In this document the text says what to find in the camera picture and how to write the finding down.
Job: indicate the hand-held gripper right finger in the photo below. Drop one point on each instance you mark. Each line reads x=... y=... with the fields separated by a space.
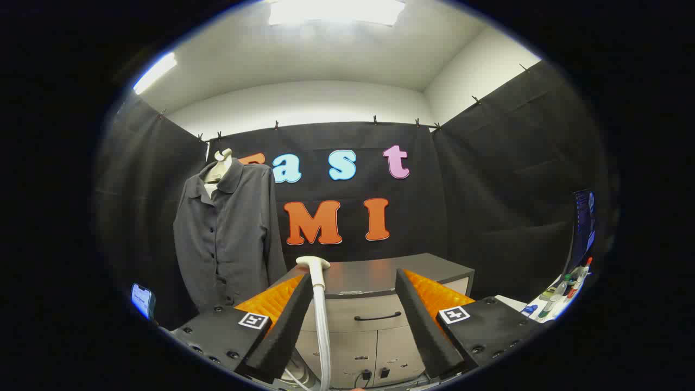
x=423 y=326

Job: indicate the green cap bottle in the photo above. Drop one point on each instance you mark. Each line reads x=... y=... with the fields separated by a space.
x=551 y=303

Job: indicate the grey button shirt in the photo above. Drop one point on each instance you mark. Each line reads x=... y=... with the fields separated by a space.
x=239 y=233

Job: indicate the smartphone with lit screen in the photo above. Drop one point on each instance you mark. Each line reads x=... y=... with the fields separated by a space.
x=142 y=300

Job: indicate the white mannequin torso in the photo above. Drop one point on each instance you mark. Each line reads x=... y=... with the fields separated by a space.
x=221 y=165

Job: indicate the grey cabinet with black top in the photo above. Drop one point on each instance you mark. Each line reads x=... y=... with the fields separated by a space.
x=374 y=271

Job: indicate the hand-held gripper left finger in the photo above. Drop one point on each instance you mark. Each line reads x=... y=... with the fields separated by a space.
x=288 y=331

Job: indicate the rectangular ceiling light panel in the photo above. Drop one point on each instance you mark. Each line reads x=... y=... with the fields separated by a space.
x=336 y=11

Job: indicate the dark computer monitor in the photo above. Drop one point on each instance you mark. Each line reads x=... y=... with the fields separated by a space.
x=583 y=228

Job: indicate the red cap bottle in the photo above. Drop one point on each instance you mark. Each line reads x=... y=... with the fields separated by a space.
x=580 y=277

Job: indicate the black backdrop cloth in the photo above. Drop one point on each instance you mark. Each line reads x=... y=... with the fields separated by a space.
x=488 y=190

